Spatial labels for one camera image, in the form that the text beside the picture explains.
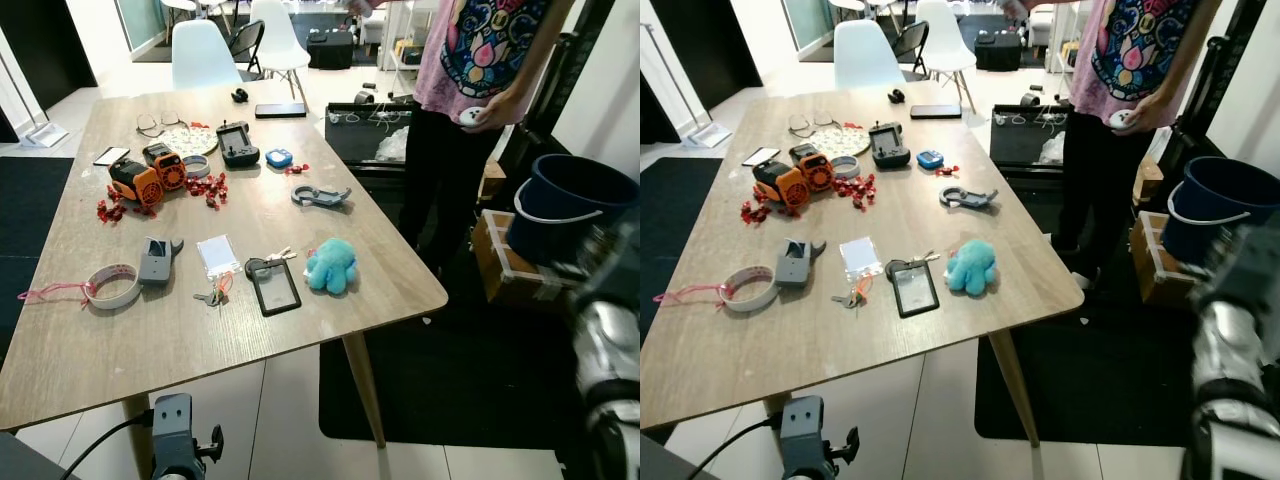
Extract black floor mat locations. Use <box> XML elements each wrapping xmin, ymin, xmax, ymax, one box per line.
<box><xmin>640</xmin><ymin>158</ymin><xmax>719</xmax><ymax>346</ymax></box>
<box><xmin>0</xmin><ymin>155</ymin><xmax>76</xmax><ymax>351</ymax></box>

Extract dark blue bucket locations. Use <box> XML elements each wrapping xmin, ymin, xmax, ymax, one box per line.
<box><xmin>507</xmin><ymin>153</ymin><xmax>641</xmax><ymax>271</ymax></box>
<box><xmin>1162</xmin><ymin>156</ymin><xmax>1280</xmax><ymax>266</ymax></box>

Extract white stand base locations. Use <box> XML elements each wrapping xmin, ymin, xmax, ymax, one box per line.
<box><xmin>690</xmin><ymin>122</ymin><xmax>739</xmax><ymax>151</ymax></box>
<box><xmin>18</xmin><ymin>120</ymin><xmax>69</xmax><ymax>149</ymax></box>

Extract white tape roll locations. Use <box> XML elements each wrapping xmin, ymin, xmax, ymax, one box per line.
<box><xmin>720</xmin><ymin>266</ymin><xmax>781</xmax><ymax>313</ymax></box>
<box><xmin>83</xmin><ymin>263</ymin><xmax>143</xmax><ymax>310</ymax></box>

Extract orange and black gadget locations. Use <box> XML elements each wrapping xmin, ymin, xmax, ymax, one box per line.
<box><xmin>790</xmin><ymin>143</ymin><xmax>839</xmax><ymax>193</ymax></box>
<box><xmin>108</xmin><ymin>160</ymin><xmax>163</xmax><ymax>208</ymax></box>
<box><xmin>752</xmin><ymin>160</ymin><xmax>813</xmax><ymax>209</ymax></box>
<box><xmin>143</xmin><ymin>142</ymin><xmax>188</xmax><ymax>191</ymax></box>

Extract grey plastic gadget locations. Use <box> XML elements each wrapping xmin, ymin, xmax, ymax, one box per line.
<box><xmin>775</xmin><ymin>239</ymin><xmax>827</xmax><ymax>290</ymax></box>
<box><xmin>138</xmin><ymin>236</ymin><xmax>185</xmax><ymax>288</ymax></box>

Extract black tripod stand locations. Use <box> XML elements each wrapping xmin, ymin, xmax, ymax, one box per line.
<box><xmin>1150</xmin><ymin>0</ymin><xmax>1266</xmax><ymax>181</ymax></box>
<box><xmin>500</xmin><ymin>0</ymin><xmax>616</xmax><ymax>181</ymax></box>

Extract clear badge holder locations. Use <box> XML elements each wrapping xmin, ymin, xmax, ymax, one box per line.
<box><xmin>838</xmin><ymin>237</ymin><xmax>884</xmax><ymax>281</ymax></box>
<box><xmin>197</xmin><ymin>236</ymin><xmax>241</xmax><ymax>279</ymax></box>

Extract round patterned coaster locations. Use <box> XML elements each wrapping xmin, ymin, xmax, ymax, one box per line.
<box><xmin>160</xmin><ymin>125</ymin><xmax>218</xmax><ymax>156</ymax></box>
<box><xmin>812</xmin><ymin>126</ymin><xmax>869</xmax><ymax>158</ymax></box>

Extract black floor carpet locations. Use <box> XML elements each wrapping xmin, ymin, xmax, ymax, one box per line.
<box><xmin>975</xmin><ymin>170</ymin><xmax>1201</xmax><ymax>448</ymax></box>
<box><xmin>318</xmin><ymin>165</ymin><xmax>601</xmax><ymax>451</ymax></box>

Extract person in pink shirt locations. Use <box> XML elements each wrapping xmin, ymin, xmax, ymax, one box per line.
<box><xmin>1050</xmin><ymin>0</ymin><xmax>1226</xmax><ymax>286</ymax></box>
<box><xmin>405</xmin><ymin>0</ymin><xmax>579</xmax><ymax>276</ymax></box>

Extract black handheld device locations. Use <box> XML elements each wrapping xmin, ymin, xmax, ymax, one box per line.
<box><xmin>868</xmin><ymin>122</ymin><xmax>912</xmax><ymax>169</ymax></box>
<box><xmin>216</xmin><ymin>121</ymin><xmax>261</xmax><ymax>169</ymax></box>

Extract black card holder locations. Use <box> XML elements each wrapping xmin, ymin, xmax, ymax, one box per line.
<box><xmin>245</xmin><ymin>247</ymin><xmax>302</xmax><ymax>318</ymax></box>
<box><xmin>885</xmin><ymin>250</ymin><xmax>941</xmax><ymax>320</ymax></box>

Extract white plastic shell chair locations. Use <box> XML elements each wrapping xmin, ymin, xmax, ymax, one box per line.
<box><xmin>915</xmin><ymin>0</ymin><xmax>979</xmax><ymax>111</ymax></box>
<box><xmin>834</xmin><ymin>20</ymin><xmax>906</xmax><ymax>91</ymax></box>
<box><xmin>172</xmin><ymin>20</ymin><xmax>244</xmax><ymax>91</ymax></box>
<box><xmin>248</xmin><ymin>0</ymin><xmax>313</xmax><ymax>106</ymax></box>

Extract black open bin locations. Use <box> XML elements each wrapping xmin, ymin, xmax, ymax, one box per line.
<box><xmin>990</xmin><ymin>103</ymin><xmax>1071</xmax><ymax>166</ymax></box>
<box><xmin>325</xmin><ymin>100</ymin><xmax>413</xmax><ymax>166</ymax></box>

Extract teal octopus plush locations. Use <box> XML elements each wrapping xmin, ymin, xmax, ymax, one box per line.
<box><xmin>304</xmin><ymin>237</ymin><xmax>359</xmax><ymax>295</ymax></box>
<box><xmin>943</xmin><ymin>239</ymin><xmax>998</xmax><ymax>297</ymax></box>

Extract large grey carabiner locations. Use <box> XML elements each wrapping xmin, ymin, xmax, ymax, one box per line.
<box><xmin>940</xmin><ymin>186</ymin><xmax>1000</xmax><ymax>210</ymax></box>
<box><xmin>291</xmin><ymin>184</ymin><xmax>353</xmax><ymax>209</ymax></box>

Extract wooden table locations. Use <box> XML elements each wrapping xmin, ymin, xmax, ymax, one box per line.
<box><xmin>0</xmin><ymin>82</ymin><xmax>449</xmax><ymax>480</ymax></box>
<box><xmin>640</xmin><ymin>85</ymin><xmax>1086</xmax><ymax>480</ymax></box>

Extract black chair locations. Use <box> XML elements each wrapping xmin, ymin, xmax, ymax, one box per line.
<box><xmin>893</xmin><ymin>20</ymin><xmax>931</xmax><ymax>76</ymax></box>
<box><xmin>228</xmin><ymin>20</ymin><xmax>266</xmax><ymax>81</ymax></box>

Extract black storage box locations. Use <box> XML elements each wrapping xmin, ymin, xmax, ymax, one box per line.
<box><xmin>975</xmin><ymin>30</ymin><xmax>1023</xmax><ymax>71</ymax></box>
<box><xmin>307</xmin><ymin>30</ymin><xmax>355</xmax><ymax>71</ymax></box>

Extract pink lanyard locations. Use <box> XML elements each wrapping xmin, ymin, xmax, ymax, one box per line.
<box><xmin>655</xmin><ymin>286</ymin><xmax>729</xmax><ymax>306</ymax></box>
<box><xmin>18</xmin><ymin>282</ymin><xmax>91</xmax><ymax>304</ymax></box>

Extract small keys with orange ring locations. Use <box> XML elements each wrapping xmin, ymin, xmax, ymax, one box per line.
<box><xmin>832</xmin><ymin>275</ymin><xmax>873</xmax><ymax>309</ymax></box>
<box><xmin>194</xmin><ymin>272</ymin><xmax>236</xmax><ymax>308</ymax></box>

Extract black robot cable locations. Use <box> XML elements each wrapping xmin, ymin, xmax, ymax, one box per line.
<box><xmin>60</xmin><ymin>410</ymin><xmax>156</xmax><ymax>480</ymax></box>
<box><xmin>690</xmin><ymin>415</ymin><xmax>786</xmax><ymax>480</ymax></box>

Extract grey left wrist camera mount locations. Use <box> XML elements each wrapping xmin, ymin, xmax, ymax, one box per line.
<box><xmin>780</xmin><ymin>395</ymin><xmax>859</xmax><ymax>480</ymax></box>
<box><xmin>150</xmin><ymin>393</ymin><xmax>224</xmax><ymax>480</ymax></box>

